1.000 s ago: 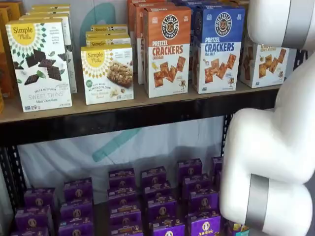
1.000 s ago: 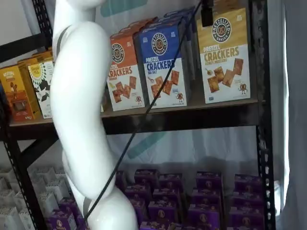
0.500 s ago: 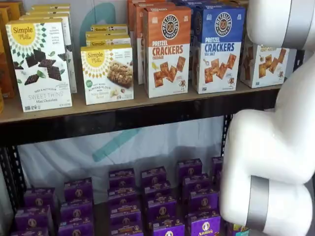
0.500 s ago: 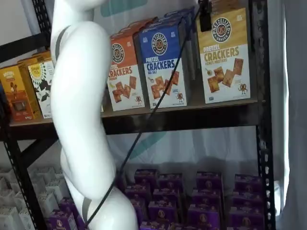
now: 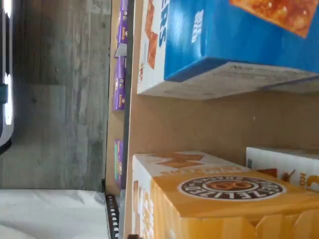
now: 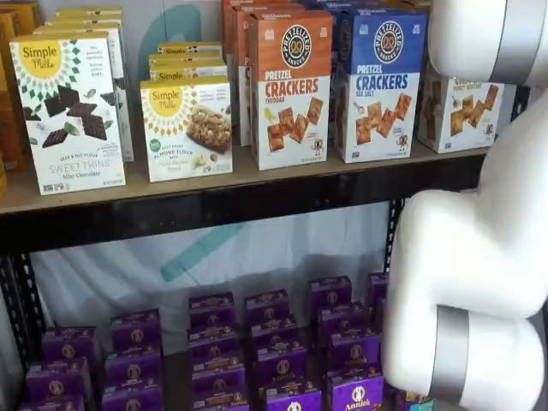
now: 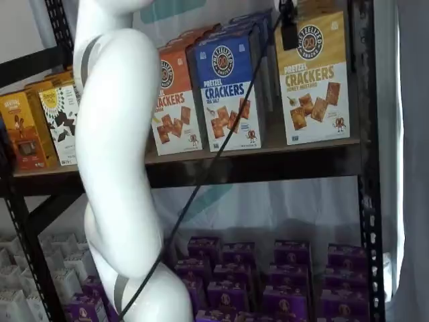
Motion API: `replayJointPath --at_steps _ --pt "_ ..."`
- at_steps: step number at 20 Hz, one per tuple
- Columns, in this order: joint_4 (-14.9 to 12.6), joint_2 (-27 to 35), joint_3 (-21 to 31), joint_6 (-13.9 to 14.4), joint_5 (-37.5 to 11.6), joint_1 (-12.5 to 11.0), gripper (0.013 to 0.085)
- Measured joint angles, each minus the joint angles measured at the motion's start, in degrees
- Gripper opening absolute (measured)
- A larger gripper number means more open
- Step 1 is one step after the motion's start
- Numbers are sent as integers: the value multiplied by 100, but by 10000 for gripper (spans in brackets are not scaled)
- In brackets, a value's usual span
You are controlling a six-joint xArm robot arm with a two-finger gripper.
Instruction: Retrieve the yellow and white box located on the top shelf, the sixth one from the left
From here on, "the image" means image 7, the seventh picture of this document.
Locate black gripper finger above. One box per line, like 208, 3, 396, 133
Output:
278, 0, 299, 52

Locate yellow white pretzel crackers box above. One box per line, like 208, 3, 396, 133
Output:
274, 11, 352, 146
298, 0, 345, 24

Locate blue white pretzel crackers box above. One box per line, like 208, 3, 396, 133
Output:
194, 33, 268, 154
197, 9, 274, 115

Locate orange white pretzel crackers box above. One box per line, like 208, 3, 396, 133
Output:
150, 50, 204, 157
157, 23, 222, 56

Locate black metal shelf rack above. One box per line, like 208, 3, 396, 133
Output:
0, 0, 386, 322

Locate purple snack box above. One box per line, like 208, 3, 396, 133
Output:
187, 237, 223, 266
213, 264, 254, 286
274, 239, 312, 268
65, 294, 111, 322
195, 309, 245, 322
324, 266, 369, 292
262, 285, 310, 318
327, 244, 369, 269
82, 277, 107, 300
172, 258, 212, 282
267, 264, 311, 291
206, 280, 251, 313
184, 278, 207, 313
320, 288, 371, 322
221, 243, 257, 269

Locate white box with dark crackers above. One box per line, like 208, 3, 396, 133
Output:
38, 86, 82, 167

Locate orange brown snack box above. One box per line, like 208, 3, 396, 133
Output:
0, 89, 58, 170

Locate white carton box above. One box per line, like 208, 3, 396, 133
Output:
62, 250, 91, 279
0, 266, 21, 292
0, 290, 28, 322
50, 268, 83, 303

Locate teal tape strip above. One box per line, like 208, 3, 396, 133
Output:
177, 183, 237, 223
139, 0, 207, 30

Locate white plastic backdrop sheet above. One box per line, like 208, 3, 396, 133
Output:
0, 0, 363, 251

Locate grey fabric curtain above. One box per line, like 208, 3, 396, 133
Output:
375, 0, 429, 322

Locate black cable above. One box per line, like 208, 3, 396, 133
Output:
119, 13, 283, 319

